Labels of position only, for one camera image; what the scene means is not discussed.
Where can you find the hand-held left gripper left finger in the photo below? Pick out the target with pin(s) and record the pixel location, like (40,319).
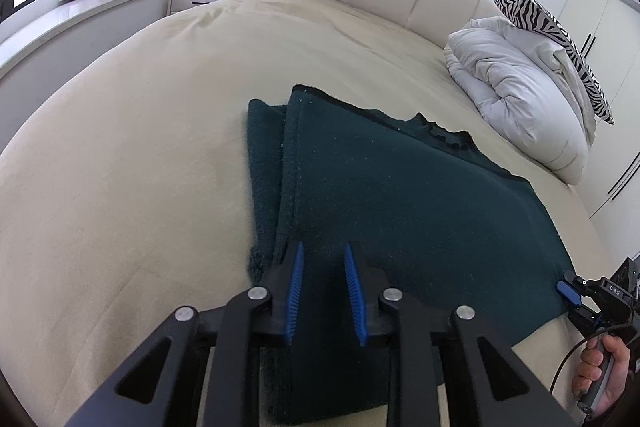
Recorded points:
(295,292)

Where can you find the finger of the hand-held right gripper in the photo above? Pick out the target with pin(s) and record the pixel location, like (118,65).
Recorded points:
(582,319)
(570,294)

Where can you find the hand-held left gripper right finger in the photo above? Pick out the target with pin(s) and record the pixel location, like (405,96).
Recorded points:
(354,292)

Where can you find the dark green sweater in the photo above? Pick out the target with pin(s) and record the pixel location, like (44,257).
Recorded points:
(390,192)

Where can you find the person's right hand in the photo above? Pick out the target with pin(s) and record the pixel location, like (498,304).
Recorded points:
(617,377)

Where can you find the white folded duvet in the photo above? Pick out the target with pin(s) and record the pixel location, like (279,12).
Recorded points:
(520,92)

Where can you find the bed with beige sheet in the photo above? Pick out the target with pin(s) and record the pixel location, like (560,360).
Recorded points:
(150,132)

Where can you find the white wardrobe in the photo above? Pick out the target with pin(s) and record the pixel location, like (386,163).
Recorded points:
(605,72)

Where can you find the zebra print pillow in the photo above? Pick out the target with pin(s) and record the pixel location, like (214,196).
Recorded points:
(555,42)

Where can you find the white window bench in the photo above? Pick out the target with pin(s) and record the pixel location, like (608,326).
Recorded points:
(75,27)

